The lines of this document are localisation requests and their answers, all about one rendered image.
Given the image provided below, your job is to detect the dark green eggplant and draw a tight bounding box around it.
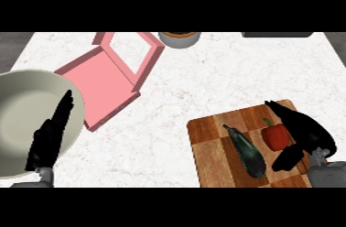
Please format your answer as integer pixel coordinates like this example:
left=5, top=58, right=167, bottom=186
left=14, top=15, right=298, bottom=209
left=221, top=124, right=267, bottom=179

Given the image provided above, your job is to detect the grey cup with orange contents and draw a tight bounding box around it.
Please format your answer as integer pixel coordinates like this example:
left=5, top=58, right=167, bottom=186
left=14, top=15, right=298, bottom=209
left=156, top=32, right=202, bottom=49

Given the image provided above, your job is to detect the red bell pepper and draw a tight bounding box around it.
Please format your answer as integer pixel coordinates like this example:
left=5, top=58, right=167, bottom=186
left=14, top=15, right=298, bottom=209
left=260, top=117, right=291, bottom=152

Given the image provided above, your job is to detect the pink open cardboard box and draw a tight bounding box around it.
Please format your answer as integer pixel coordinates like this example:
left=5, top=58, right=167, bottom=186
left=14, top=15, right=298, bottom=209
left=53, top=32, right=165, bottom=133

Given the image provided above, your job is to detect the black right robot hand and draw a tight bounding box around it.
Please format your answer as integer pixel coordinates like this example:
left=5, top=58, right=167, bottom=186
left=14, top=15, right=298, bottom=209
left=263, top=100, right=338, bottom=173

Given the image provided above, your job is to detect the wooden checkered cutting board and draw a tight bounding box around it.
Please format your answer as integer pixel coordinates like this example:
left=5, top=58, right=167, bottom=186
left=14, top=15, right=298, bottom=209
left=184, top=98, right=316, bottom=189

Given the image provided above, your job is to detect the dark grey flat appliance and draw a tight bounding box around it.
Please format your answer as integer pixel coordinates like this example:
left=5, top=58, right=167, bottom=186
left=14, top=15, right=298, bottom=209
left=241, top=32, right=315, bottom=38

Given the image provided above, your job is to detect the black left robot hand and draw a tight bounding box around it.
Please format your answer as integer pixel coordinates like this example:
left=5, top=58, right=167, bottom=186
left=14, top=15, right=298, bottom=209
left=23, top=89, right=75, bottom=172

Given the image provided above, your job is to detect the large pale grey bowl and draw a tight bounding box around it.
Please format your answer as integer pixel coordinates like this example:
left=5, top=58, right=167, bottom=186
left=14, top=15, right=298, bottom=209
left=0, top=69, right=87, bottom=180

